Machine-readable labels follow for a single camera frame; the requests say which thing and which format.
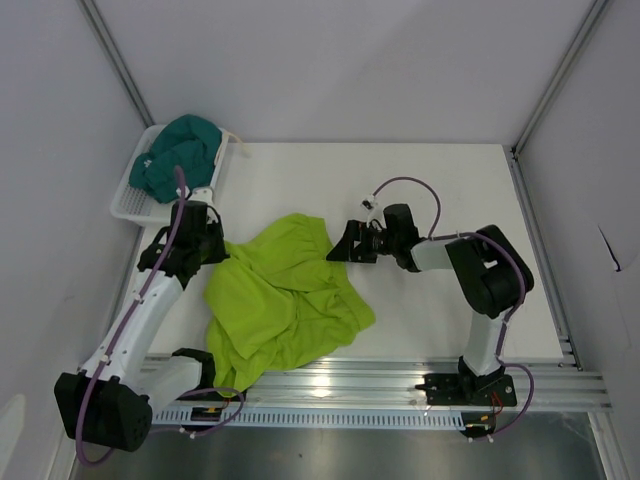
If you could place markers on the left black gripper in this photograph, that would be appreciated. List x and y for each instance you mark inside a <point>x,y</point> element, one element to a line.
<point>214,225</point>

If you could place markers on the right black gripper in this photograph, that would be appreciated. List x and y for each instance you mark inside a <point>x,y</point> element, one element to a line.
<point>344,251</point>

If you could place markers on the lime green shorts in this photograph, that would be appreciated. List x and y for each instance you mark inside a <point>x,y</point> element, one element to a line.
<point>277,304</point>

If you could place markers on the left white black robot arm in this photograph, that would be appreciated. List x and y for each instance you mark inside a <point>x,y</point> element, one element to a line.
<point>110,402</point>

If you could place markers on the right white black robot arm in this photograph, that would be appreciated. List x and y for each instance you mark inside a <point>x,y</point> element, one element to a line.
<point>493,277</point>

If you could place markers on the teal green shorts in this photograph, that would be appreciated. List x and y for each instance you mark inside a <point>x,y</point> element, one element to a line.
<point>189,142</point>

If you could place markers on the white plastic basket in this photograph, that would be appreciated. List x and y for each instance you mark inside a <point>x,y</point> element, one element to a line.
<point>135,205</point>

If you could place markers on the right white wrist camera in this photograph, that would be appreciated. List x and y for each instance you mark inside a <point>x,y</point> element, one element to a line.
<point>370,205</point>

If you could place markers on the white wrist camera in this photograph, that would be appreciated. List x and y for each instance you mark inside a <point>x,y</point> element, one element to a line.
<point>370,205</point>
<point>203,194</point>

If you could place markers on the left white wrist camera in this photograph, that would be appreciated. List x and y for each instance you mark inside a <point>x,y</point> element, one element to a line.
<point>203,194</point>

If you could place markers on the aluminium mounting rail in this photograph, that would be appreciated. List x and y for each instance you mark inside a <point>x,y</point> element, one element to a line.
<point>331,383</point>

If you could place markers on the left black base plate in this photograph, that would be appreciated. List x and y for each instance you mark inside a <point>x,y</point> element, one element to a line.
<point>206,390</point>

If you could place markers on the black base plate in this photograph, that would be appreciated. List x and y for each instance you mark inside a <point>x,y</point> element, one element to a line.
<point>447,389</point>
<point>206,390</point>

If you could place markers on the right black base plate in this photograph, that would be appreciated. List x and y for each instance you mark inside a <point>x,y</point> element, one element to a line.
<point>447,389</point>

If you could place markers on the white slotted cable duct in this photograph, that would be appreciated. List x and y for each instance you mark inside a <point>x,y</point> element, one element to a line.
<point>412,419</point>

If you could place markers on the left aluminium frame post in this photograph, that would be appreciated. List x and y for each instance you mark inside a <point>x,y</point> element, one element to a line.
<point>116,60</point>

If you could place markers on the aluminium frame post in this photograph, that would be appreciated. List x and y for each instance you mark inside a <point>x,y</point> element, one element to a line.
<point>116,60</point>
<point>579,41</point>

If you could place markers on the right aluminium frame post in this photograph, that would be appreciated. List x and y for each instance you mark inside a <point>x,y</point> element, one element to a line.
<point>579,41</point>

